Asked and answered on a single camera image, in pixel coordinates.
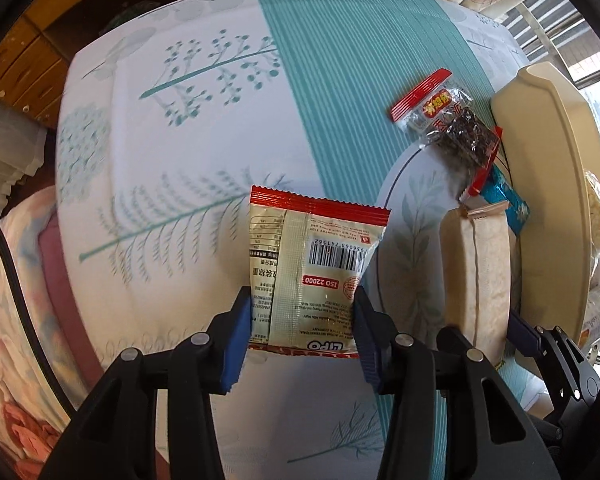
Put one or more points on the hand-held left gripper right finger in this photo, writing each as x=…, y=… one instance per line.
x=367, y=345

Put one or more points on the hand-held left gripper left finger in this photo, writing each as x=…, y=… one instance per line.
x=235, y=340

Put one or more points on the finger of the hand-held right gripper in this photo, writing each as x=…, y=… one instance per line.
x=522, y=335

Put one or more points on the beige long snack packet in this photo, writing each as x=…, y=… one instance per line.
x=475, y=270

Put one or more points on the small cream red-edged packet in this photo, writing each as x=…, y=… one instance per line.
x=320, y=250

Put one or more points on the white plastic storage bin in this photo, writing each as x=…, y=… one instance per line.
x=550, y=185

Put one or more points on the blue snack packet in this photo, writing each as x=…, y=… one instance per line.
x=507, y=205

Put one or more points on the red-top clear dark snack packet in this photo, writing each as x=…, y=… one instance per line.
x=455, y=130

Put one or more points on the pastel fleece blanket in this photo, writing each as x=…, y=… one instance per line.
x=15, y=310

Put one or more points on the metal window grille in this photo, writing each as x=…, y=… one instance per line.
x=555, y=25

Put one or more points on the wooden desk with drawers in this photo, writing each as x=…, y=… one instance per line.
x=45, y=65

